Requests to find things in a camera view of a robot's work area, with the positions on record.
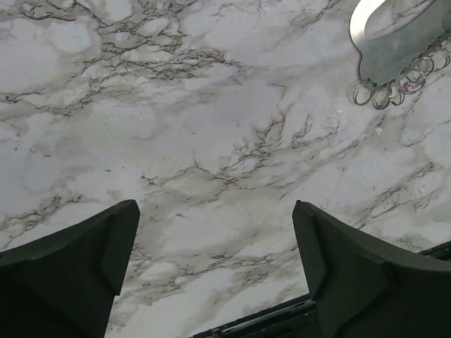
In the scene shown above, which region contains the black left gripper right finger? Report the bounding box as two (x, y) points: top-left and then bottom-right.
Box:
(292, 201), (450, 337)

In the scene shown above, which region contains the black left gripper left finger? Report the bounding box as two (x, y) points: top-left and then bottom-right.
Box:
(1, 199), (140, 337)

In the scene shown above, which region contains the black mounting rail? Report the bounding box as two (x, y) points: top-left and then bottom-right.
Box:
(190, 242), (451, 338)

